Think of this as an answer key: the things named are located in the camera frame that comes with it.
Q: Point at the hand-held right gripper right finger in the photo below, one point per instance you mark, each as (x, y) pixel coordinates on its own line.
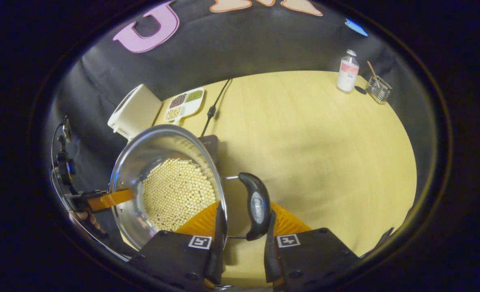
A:
(270, 251)

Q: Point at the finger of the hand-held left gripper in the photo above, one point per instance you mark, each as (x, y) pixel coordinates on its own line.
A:
(110, 199)

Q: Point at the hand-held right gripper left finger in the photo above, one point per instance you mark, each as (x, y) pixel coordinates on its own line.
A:
(217, 243)

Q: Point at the black induction cooktop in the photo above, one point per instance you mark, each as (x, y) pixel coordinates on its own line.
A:
(211, 146)

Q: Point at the pile of yellow soybeans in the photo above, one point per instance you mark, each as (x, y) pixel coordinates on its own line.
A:
(175, 190)

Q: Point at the white toaster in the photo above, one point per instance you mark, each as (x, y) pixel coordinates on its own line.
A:
(136, 111)

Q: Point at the white divided bean dish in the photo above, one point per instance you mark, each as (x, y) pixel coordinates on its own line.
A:
(185, 103)

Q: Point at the small black bottle cap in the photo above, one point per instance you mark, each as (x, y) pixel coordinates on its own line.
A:
(361, 90)

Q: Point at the clear bottle with pink label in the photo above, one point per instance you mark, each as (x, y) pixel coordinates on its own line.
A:
(347, 75)

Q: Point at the glass holder jar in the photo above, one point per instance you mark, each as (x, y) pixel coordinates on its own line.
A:
(379, 91)

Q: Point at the wooden stick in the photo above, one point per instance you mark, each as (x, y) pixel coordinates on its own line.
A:
(371, 69)

